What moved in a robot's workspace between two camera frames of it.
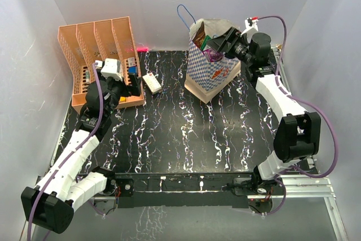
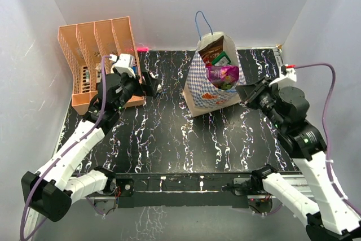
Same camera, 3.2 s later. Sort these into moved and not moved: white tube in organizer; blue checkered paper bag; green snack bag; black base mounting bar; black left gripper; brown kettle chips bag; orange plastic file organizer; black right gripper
Moved: blue checkered paper bag; black right gripper; brown kettle chips bag; green snack bag; black left gripper
Not moved: white tube in organizer; black base mounting bar; orange plastic file organizer
